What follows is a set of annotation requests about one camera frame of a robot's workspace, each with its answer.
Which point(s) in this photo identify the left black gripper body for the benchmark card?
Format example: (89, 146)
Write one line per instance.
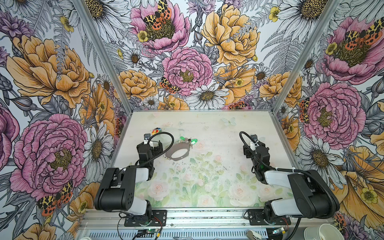
(145, 147)

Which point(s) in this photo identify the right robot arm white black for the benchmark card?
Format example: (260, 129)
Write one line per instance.
(312, 197)

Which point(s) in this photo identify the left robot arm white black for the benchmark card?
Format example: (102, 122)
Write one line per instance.
(117, 189)

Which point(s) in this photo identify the colourful small toy ball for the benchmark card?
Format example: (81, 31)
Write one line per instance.
(156, 131)

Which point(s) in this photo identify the white tape roll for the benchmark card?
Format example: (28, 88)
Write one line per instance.
(252, 235)

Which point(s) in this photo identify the white paper cup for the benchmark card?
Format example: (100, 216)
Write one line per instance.
(323, 232)

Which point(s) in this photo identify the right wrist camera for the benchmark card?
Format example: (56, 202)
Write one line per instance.
(254, 142)

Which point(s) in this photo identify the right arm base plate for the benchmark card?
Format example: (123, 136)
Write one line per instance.
(258, 217)

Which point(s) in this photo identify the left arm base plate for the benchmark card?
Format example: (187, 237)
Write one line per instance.
(155, 218)

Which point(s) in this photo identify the aluminium front rail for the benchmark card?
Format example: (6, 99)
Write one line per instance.
(177, 219)

